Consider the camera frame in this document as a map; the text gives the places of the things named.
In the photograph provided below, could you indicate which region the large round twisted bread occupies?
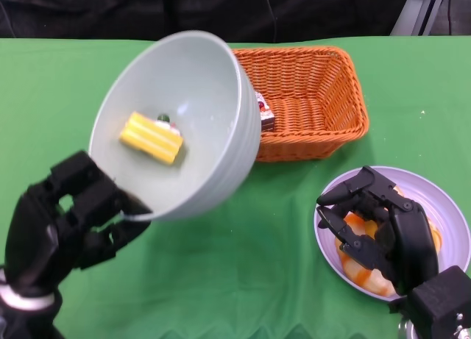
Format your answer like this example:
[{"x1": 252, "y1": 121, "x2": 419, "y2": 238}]
[{"x1": 392, "y1": 186, "x2": 443, "y2": 257}]

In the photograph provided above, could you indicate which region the grey round bowl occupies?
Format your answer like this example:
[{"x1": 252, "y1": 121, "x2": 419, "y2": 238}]
[{"x1": 88, "y1": 30, "x2": 262, "y2": 222}]

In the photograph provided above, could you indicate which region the thin black hanging cable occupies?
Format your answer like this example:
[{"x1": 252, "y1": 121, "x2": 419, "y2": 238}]
[{"x1": 263, "y1": 0, "x2": 279, "y2": 43}]

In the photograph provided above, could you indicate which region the small orange striped bread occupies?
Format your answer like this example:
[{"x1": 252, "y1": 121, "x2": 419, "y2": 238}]
[{"x1": 333, "y1": 212, "x2": 398, "y2": 298}]

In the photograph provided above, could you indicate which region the lilac round plate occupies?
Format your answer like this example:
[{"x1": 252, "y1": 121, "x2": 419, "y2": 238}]
[{"x1": 313, "y1": 165, "x2": 461, "y2": 302}]

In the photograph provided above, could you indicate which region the chocolate cake slice with cherry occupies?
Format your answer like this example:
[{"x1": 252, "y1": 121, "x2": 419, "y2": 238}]
[{"x1": 253, "y1": 91, "x2": 275, "y2": 132}]

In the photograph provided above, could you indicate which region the grey metal frame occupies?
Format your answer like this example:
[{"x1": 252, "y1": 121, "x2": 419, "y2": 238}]
[{"x1": 389, "y1": 0, "x2": 452, "y2": 37}]

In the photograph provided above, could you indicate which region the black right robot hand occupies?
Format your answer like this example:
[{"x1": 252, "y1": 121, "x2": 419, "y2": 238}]
[{"x1": 316, "y1": 165, "x2": 441, "y2": 296}]

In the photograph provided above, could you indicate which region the orange wicker basket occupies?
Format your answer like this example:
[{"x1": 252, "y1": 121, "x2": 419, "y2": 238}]
[{"x1": 230, "y1": 46, "x2": 370, "y2": 163}]

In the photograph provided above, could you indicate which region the yellow cake slice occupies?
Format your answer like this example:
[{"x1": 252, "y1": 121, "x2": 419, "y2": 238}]
[{"x1": 118, "y1": 110, "x2": 184, "y2": 166}]

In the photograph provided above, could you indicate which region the green tablecloth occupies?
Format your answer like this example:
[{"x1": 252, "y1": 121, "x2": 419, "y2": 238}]
[{"x1": 0, "y1": 35, "x2": 471, "y2": 339}]

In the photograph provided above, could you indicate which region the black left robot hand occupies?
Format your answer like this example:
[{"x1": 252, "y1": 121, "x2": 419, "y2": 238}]
[{"x1": 4, "y1": 150, "x2": 152, "y2": 292}]

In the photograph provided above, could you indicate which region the black backdrop curtain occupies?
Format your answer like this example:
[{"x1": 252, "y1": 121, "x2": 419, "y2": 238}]
[{"x1": 0, "y1": 0, "x2": 411, "y2": 44}]

